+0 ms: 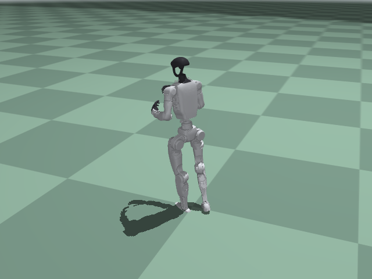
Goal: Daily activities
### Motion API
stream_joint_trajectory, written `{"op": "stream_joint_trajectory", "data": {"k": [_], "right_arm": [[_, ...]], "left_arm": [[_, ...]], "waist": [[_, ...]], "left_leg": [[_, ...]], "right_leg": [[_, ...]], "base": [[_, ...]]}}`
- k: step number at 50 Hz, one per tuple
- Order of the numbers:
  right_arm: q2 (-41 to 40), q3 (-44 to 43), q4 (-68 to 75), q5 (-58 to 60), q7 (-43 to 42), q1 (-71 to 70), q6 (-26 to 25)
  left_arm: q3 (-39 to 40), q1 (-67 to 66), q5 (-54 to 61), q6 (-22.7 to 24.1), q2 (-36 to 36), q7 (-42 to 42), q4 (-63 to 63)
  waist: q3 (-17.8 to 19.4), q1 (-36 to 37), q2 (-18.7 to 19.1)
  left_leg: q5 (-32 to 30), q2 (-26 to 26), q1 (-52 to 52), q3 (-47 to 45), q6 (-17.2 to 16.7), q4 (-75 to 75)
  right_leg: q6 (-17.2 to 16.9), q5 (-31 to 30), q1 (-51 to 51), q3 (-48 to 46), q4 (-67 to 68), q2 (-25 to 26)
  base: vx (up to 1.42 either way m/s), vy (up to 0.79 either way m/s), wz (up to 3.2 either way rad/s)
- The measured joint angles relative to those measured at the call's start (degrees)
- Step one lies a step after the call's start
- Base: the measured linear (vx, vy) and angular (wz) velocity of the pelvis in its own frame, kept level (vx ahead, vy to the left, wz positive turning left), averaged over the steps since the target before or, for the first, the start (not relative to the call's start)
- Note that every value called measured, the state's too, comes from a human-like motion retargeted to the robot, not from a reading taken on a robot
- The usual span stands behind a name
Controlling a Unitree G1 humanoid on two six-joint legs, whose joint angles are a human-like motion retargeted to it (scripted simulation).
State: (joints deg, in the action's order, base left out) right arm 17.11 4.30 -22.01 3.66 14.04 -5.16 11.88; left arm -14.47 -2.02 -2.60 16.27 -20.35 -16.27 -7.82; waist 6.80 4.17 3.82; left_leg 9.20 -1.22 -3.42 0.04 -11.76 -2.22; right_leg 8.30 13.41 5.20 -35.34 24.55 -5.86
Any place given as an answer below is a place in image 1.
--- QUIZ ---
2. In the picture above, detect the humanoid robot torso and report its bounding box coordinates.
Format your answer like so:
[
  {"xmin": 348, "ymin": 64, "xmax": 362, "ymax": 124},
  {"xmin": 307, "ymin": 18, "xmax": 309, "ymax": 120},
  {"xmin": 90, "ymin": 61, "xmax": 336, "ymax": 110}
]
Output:
[{"xmin": 171, "ymin": 77, "xmax": 198, "ymax": 143}]

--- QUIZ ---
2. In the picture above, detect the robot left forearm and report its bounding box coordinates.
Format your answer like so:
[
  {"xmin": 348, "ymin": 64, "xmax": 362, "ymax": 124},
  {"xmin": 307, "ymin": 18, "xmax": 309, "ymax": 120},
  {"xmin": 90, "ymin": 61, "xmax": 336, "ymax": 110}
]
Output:
[{"xmin": 151, "ymin": 108, "xmax": 165, "ymax": 121}]

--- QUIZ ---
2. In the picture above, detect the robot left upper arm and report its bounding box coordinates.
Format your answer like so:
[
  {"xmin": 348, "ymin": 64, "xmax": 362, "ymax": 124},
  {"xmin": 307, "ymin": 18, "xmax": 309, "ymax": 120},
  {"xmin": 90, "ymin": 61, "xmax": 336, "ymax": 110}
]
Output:
[{"xmin": 163, "ymin": 85, "xmax": 177, "ymax": 121}]

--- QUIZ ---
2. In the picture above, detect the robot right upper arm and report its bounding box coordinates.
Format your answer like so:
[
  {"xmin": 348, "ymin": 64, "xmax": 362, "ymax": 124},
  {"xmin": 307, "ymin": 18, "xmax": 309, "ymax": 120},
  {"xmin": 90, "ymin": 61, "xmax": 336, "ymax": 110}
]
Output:
[{"xmin": 194, "ymin": 80, "xmax": 205, "ymax": 109}]

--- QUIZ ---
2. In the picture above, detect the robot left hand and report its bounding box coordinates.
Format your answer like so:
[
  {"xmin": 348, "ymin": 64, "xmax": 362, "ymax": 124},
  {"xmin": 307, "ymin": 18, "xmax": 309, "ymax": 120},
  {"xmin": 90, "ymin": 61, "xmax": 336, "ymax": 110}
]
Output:
[{"xmin": 151, "ymin": 101, "xmax": 159, "ymax": 111}]

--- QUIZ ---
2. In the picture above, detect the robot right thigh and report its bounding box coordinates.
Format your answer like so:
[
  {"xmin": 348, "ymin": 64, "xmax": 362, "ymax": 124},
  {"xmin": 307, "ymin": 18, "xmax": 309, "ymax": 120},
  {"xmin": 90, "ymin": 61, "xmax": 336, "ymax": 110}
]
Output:
[{"xmin": 190, "ymin": 128, "xmax": 205, "ymax": 174}]

